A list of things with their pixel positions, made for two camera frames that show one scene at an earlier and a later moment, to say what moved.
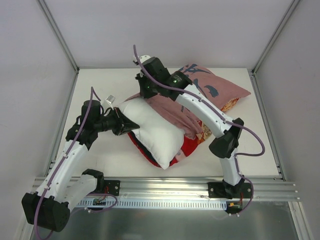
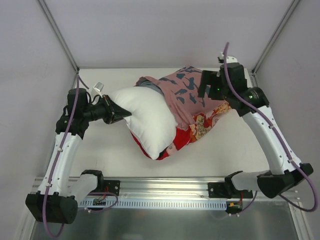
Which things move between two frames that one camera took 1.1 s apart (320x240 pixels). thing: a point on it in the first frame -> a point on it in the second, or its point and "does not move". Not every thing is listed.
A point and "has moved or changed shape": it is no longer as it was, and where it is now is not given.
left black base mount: [112, 187] does not move
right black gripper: [144, 90] -> [205, 83]
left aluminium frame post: [59, 34] does not move
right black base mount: [216, 189] does not move
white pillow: [161, 138] has moved or changed shape
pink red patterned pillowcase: [198, 132] has moved or changed shape
